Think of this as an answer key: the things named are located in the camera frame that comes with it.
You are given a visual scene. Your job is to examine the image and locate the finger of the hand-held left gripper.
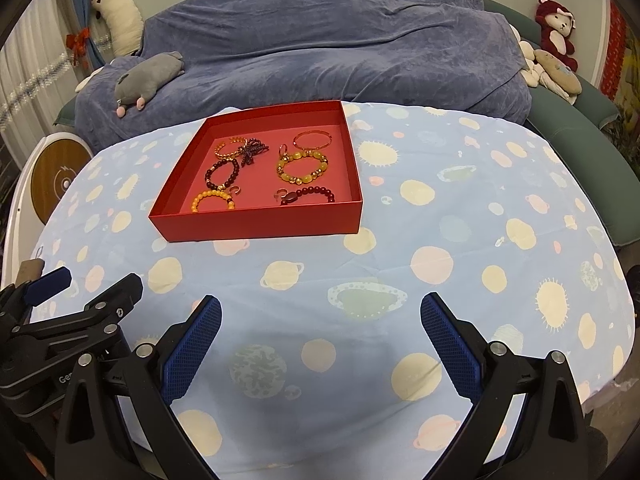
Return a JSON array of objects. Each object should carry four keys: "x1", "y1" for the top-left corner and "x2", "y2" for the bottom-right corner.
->
[
  {"x1": 0, "y1": 267, "x2": 71, "y2": 332},
  {"x1": 15, "y1": 273, "x2": 144, "y2": 356}
]

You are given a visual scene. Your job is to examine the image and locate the red plush bear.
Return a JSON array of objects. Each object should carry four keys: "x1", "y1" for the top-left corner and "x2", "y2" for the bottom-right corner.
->
[{"x1": 535, "y1": 0, "x2": 579, "y2": 73}]

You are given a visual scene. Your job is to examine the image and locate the white lace curtain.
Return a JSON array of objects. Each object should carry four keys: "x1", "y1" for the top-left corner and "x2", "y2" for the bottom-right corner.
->
[{"x1": 0, "y1": 10, "x2": 76, "y2": 161}]

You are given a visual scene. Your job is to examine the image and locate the thin orange bangle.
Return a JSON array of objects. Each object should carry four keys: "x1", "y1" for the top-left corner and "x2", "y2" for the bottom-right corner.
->
[{"x1": 292, "y1": 130, "x2": 331, "y2": 150}]

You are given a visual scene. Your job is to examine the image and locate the blue velvet blanket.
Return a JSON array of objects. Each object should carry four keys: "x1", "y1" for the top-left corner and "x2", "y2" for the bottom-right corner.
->
[{"x1": 75, "y1": 0, "x2": 532, "y2": 153}]

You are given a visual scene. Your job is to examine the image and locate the round white and wood disc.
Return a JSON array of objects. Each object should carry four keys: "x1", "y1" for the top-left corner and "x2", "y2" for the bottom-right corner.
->
[{"x1": 0, "y1": 130, "x2": 93, "y2": 286}]

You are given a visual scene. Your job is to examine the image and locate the red cardboard box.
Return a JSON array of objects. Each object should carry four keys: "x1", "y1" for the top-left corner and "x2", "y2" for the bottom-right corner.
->
[{"x1": 148, "y1": 101, "x2": 364, "y2": 243}]

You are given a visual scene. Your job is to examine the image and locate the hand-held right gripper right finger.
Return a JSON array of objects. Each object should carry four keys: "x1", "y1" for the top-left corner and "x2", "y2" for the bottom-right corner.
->
[{"x1": 420, "y1": 292, "x2": 593, "y2": 480}]

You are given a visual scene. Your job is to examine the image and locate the yellow bead bracelet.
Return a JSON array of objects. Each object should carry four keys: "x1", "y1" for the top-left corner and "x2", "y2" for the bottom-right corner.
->
[{"x1": 190, "y1": 191, "x2": 237, "y2": 213}]

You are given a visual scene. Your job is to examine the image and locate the red hanging decoration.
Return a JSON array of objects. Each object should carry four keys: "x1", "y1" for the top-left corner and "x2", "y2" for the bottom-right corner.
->
[{"x1": 600, "y1": 12, "x2": 628, "y2": 96}]

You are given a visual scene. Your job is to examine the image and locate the light blue planet print tablecloth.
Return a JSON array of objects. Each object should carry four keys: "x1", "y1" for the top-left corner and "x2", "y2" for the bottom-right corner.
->
[{"x1": 30, "y1": 102, "x2": 628, "y2": 480}]

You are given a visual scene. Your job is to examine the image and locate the gold chain bracelet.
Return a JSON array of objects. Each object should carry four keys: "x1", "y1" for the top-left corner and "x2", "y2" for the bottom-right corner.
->
[{"x1": 214, "y1": 136, "x2": 249, "y2": 157}]

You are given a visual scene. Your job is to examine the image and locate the purple bead bracelet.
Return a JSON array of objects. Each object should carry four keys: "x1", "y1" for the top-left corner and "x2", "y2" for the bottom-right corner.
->
[{"x1": 239, "y1": 140, "x2": 270, "y2": 167}]

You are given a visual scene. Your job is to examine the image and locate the dark brown bead bracelet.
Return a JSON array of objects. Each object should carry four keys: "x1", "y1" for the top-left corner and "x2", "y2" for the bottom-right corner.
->
[{"x1": 205, "y1": 157, "x2": 241, "y2": 192}]

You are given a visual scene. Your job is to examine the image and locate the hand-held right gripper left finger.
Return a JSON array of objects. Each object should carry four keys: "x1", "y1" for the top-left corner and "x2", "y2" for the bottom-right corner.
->
[{"x1": 54, "y1": 294, "x2": 222, "y2": 480}]

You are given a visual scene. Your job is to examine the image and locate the beige plush toy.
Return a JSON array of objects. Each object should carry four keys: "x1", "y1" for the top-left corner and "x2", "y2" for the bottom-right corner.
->
[{"x1": 517, "y1": 40, "x2": 583, "y2": 106}]

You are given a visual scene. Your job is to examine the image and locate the dark red bead bracelet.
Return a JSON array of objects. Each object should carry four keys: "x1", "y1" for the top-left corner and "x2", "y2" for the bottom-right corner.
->
[{"x1": 280, "y1": 186, "x2": 335, "y2": 207}]

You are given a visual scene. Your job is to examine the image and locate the grey plush mole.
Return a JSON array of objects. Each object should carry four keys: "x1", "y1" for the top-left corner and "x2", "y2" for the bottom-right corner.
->
[{"x1": 114, "y1": 51, "x2": 186, "y2": 118}]

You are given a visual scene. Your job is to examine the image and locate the artificial flowers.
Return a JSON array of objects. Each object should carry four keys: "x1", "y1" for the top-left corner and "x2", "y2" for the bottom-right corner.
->
[{"x1": 612, "y1": 105, "x2": 640, "y2": 171}]

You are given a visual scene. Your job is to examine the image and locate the white plush cow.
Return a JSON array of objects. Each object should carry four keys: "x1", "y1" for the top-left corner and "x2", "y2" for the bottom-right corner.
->
[{"x1": 90, "y1": 0, "x2": 145, "y2": 58}]

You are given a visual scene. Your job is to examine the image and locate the red ribbon bow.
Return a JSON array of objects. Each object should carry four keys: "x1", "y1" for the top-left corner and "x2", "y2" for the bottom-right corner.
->
[{"x1": 66, "y1": 27, "x2": 93, "y2": 66}]

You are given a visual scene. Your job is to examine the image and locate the green and gold bead bracelet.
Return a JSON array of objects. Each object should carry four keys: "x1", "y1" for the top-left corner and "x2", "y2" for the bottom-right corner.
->
[{"x1": 276, "y1": 149, "x2": 331, "y2": 184}]

